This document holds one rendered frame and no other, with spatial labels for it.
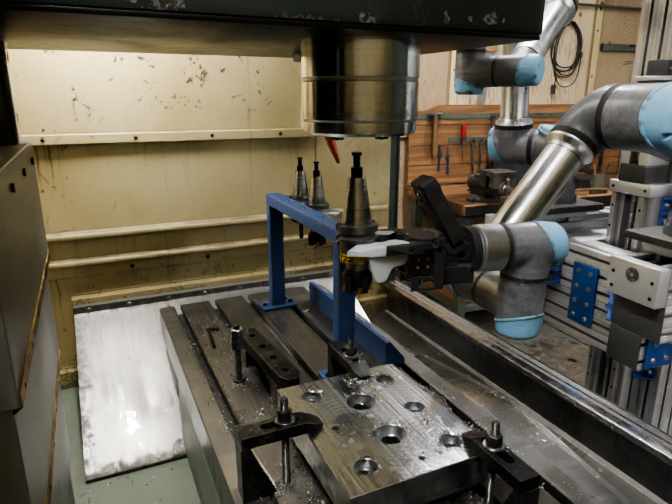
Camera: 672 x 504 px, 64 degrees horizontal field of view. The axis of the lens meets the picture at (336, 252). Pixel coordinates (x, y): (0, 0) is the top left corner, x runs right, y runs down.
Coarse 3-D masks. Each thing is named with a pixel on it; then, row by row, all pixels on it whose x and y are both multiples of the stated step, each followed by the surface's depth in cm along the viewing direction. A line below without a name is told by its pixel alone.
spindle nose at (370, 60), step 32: (320, 64) 67; (352, 64) 65; (384, 64) 66; (416, 64) 69; (320, 96) 68; (352, 96) 66; (384, 96) 67; (416, 96) 71; (320, 128) 70; (352, 128) 68; (384, 128) 68
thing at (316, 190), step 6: (312, 180) 130; (318, 180) 130; (312, 186) 130; (318, 186) 130; (312, 192) 131; (318, 192) 130; (312, 198) 131; (318, 198) 131; (324, 198) 132; (312, 204) 131; (318, 204) 131
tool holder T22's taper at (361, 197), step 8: (352, 184) 76; (360, 184) 76; (352, 192) 76; (360, 192) 76; (352, 200) 76; (360, 200) 76; (368, 200) 77; (344, 208) 78; (352, 208) 76; (360, 208) 76; (368, 208) 77; (344, 216) 77; (352, 216) 77; (360, 216) 76; (368, 216) 77; (344, 224) 78; (352, 224) 77; (360, 224) 77; (368, 224) 77
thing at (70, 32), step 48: (0, 0) 45; (48, 0) 46; (96, 0) 48; (144, 0) 49; (192, 0) 51; (240, 0) 53; (288, 0) 55; (336, 0) 57; (384, 0) 59; (432, 0) 61; (480, 0) 64; (528, 0) 67; (48, 48) 81; (96, 48) 81; (144, 48) 81; (192, 48) 81; (240, 48) 81; (288, 48) 81; (432, 48) 81
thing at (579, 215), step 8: (504, 200) 176; (576, 200) 170; (584, 200) 170; (552, 208) 159; (560, 208) 160; (568, 208) 161; (576, 208) 162; (584, 208) 163; (592, 208) 164; (600, 208) 165; (552, 216) 165; (560, 216) 166; (568, 216) 167; (576, 216) 169; (584, 216) 171; (592, 216) 173; (600, 216) 174
